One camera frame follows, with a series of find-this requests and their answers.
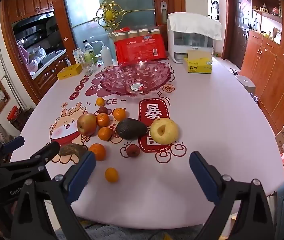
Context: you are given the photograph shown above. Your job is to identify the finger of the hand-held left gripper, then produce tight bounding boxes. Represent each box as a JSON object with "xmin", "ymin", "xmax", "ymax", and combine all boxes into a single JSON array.
[
  {"xmin": 0, "ymin": 142, "xmax": 60, "ymax": 180},
  {"xmin": 0, "ymin": 136, "xmax": 25, "ymax": 165}
]

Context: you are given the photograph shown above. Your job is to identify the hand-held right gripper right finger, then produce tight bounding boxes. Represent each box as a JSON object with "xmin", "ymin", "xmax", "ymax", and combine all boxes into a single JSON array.
[{"xmin": 189, "ymin": 151, "xmax": 275, "ymax": 240}]

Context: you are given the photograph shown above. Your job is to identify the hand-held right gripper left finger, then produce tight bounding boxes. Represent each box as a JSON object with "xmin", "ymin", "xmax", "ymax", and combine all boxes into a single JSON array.
[{"xmin": 11, "ymin": 151, "xmax": 97, "ymax": 240}]

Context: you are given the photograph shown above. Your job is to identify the brown banana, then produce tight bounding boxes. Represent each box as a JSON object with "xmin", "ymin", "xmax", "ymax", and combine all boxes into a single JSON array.
[{"xmin": 58, "ymin": 144, "xmax": 88, "ymax": 157}]

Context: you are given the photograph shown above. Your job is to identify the orange mandarin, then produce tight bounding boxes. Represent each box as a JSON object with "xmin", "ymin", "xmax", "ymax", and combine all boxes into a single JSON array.
[
  {"xmin": 113, "ymin": 108, "xmax": 127, "ymax": 122},
  {"xmin": 97, "ymin": 127, "xmax": 113, "ymax": 141},
  {"xmin": 89, "ymin": 143, "xmax": 107, "ymax": 161},
  {"xmin": 96, "ymin": 113, "xmax": 110, "ymax": 127}
]

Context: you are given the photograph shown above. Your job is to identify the red apple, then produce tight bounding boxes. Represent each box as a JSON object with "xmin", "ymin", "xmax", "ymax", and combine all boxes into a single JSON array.
[{"xmin": 77, "ymin": 113, "xmax": 97, "ymax": 136}]

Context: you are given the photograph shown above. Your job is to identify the yellow pear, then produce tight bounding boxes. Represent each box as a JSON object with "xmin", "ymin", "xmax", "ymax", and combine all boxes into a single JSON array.
[{"xmin": 149, "ymin": 118, "xmax": 179, "ymax": 145}]

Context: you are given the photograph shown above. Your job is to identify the dark avocado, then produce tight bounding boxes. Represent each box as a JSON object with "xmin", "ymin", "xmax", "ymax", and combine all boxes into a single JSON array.
[{"xmin": 116, "ymin": 118, "xmax": 145, "ymax": 140}]

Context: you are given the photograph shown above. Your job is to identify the pink glass bowl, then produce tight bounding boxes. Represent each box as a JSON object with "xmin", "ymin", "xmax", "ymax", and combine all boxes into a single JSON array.
[{"xmin": 99, "ymin": 60, "xmax": 175, "ymax": 96}]

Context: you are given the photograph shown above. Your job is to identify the silver metal pipe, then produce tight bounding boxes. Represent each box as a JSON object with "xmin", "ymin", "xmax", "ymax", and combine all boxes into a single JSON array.
[{"xmin": 0, "ymin": 50, "xmax": 24, "ymax": 110}]

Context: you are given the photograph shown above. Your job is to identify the wooden kitchen base cabinet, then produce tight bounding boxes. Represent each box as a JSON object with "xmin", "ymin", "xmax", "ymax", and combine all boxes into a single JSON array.
[{"xmin": 29, "ymin": 49, "xmax": 72, "ymax": 90}]

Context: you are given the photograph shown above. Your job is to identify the yellow tin box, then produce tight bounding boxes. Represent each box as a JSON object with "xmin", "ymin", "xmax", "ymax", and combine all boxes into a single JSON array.
[{"xmin": 56, "ymin": 64, "xmax": 83, "ymax": 80}]

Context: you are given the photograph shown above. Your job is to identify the clear drinking glass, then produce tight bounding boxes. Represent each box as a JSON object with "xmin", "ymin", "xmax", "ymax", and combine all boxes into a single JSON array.
[{"xmin": 82, "ymin": 57, "xmax": 96, "ymax": 76}]

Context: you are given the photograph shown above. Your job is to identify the white round stool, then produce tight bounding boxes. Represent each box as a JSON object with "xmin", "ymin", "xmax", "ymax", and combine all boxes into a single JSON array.
[{"xmin": 236, "ymin": 75, "xmax": 256, "ymax": 94}]

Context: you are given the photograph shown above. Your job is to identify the white blue carton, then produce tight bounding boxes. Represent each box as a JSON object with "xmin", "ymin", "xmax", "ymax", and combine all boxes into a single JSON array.
[{"xmin": 72, "ymin": 47, "xmax": 84, "ymax": 65}]

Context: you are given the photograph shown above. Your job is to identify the yellow tissue box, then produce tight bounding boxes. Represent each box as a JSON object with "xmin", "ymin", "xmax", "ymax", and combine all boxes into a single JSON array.
[{"xmin": 184, "ymin": 50, "xmax": 212, "ymax": 74}]

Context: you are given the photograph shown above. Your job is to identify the clear plastic bottle green label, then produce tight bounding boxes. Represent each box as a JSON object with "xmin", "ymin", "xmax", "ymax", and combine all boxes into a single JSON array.
[{"xmin": 83, "ymin": 40, "xmax": 95, "ymax": 64}]

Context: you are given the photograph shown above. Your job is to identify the white squeeze bottle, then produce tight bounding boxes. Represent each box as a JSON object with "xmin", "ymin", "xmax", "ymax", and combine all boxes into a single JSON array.
[{"xmin": 92, "ymin": 41, "xmax": 113, "ymax": 67}]

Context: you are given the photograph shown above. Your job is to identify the black range hood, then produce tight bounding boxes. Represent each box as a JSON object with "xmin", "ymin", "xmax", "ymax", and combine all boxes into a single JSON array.
[{"xmin": 12, "ymin": 11, "xmax": 56, "ymax": 32}]

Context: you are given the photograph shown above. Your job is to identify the wooden storage cabinet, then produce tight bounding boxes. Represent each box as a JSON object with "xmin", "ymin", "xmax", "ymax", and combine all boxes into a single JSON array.
[{"xmin": 239, "ymin": 0, "xmax": 284, "ymax": 133}]

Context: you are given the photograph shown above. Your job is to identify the white countertop appliance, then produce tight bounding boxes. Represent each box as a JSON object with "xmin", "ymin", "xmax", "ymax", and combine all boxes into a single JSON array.
[{"xmin": 167, "ymin": 12, "xmax": 215, "ymax": 64}]

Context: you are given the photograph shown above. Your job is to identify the red paper cup package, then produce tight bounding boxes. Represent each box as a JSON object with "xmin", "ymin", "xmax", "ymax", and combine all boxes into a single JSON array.
[{"xmin": 114, "ymin": 26, "xmax": 169, "ymax": 65}]

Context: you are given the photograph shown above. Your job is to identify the dark wooden entrance door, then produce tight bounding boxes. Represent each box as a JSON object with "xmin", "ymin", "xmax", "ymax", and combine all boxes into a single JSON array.
[{"xmin": 226, "ymin": 0, "xmax": 252, "ymax": 69}]

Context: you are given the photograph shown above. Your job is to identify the white towel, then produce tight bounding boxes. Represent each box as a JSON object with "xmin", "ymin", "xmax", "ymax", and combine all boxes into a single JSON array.
[{"xmin": 168, "ymin": 12, "xmax": 222, "ymax": 41}]

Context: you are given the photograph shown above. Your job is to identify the gold door ornament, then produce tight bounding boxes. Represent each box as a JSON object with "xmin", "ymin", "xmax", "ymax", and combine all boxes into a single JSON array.
[{"xmin": 93, "ymin": 0, "xmax": 127, "ymax": 32}]

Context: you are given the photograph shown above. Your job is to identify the wooden kitchen wall cabinets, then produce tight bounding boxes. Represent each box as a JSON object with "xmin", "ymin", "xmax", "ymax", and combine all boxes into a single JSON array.
[{"xmin": 6, "ymin": 0, "xmax": 55, "ymax": 23}]

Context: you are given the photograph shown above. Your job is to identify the silver door handle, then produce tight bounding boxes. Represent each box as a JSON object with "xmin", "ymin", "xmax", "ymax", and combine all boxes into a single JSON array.
[{"xmin": 160, "ymin": 1, "xmax": 168, "ymax": 26}]

